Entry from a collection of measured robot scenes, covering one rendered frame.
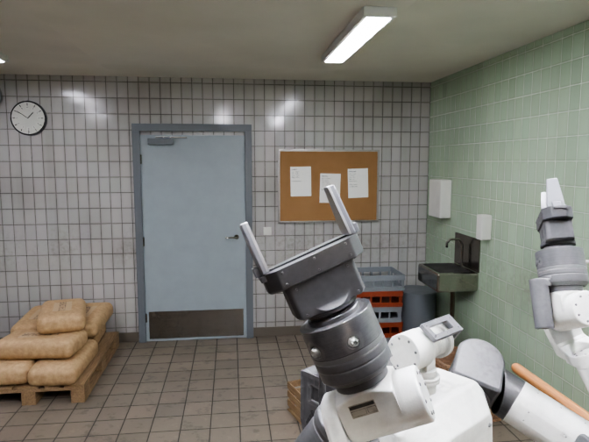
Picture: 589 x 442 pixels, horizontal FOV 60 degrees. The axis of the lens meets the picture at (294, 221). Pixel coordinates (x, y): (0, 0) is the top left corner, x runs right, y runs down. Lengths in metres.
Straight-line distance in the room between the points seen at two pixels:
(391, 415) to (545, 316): 0.54
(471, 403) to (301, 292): 0.51
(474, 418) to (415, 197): 4.59
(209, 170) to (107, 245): 1.24
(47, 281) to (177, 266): 1.25
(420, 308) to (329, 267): 4.50
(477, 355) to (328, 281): 0.61
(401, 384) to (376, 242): 4.81
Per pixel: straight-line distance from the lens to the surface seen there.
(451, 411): 0.95
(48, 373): 4.31
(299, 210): 5.17
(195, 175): 5.11
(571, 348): 1.16
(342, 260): 0.57
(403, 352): 0.90
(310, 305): 0.57
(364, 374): 0.58
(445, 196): 4.95
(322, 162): 5.18
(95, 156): 5.28
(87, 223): 5.34
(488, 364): 1.13
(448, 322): 0.96
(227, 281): 5.23
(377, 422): 0.62
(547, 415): 1.14
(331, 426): 0.63
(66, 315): 4.48
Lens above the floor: 1.79
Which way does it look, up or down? 7 degrees down
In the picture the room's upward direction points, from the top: straight up
